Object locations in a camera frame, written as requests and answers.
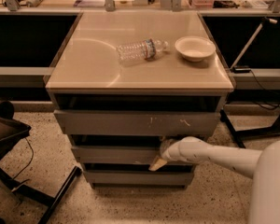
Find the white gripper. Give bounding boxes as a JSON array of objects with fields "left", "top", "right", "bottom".
[{"left": 148, "top": 136, "right": 205, "bottom": 172}]

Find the grey drawer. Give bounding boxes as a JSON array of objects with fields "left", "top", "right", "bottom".
[
  {"left": 54, "top": 110, "right": 219, "bottom": 137},
  {"left": 72, "top": 146, "right": 160, "bottom": 165},
  {"left": 84, "top": 171, "right": 193, "bottom": 186}
]

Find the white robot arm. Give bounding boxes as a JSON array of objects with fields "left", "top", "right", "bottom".
[{"left": 149, "top": 136, "right": 280, "bottom": 224}]

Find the grey bottom drawer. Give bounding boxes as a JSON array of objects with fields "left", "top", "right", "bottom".
[{"left": 84, "top": 171, "right": 193, "bottom": 186}]

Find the grey drawer cabinet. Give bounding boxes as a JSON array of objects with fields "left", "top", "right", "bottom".
[{"left": 45, "top": 10, "right": 235, "bottom": 190}]

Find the grey top drawer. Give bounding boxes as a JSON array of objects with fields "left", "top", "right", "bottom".
[{"left": 54, "top": 110, "right": 219, "bottom": 137}]

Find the clear plastic water bottle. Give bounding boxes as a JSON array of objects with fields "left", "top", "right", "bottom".
[{"left": 116, "top": 38, "right": 169, "bottom": 62}]

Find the white bowl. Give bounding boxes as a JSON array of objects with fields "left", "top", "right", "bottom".
[{"left": 175, "top": 36, "right": 216, "bottom": 62}]

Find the white stick with black base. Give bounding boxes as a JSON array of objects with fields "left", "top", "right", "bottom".
[{"left": 230, "top": 17, "right": 278, "bottom": 72}]

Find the black wheeled stand right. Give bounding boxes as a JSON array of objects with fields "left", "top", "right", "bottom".
[{"left": 220, "top": 110, "right": 280, "bottom": 148}]

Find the black stand left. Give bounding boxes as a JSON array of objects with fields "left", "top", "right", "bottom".
[{"left": 0, "top": 101, "right": 81, "bottom": 224}]

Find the black cable on floor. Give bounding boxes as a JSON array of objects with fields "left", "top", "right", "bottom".
[{"left": 11, "top": 137, "right": 35, "bottom": 180}]

